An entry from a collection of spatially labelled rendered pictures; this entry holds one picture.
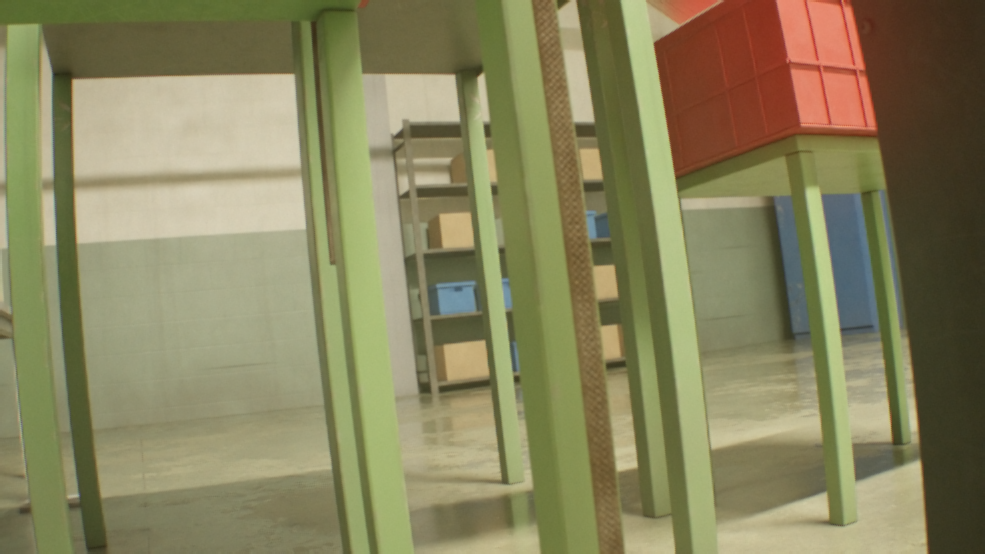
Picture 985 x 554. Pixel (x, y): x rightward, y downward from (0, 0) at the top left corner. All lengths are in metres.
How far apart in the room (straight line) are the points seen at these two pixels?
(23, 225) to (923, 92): 0.90
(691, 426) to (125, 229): 5.52
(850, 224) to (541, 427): 6.90
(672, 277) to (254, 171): 5.54
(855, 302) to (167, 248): 5.37
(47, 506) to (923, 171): 0.90
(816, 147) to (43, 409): 1.04
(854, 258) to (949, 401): 6.76
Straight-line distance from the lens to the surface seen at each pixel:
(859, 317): 7.24
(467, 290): 6.23
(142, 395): 6.18
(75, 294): 1.70
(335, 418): 0.85
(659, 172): 1.04
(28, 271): 1.02
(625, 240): 1.36
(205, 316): 6.21
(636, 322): 1.35
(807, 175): 1.20
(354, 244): 0.67
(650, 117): 1.05
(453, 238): 6.28
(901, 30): 0.49
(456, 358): 6.19
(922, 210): 0.48
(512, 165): 0.38
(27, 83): 1.07
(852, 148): 1.28
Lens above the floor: 0.31
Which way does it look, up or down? 5 degrees up
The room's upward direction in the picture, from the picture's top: 7 degrees counter-clockwise
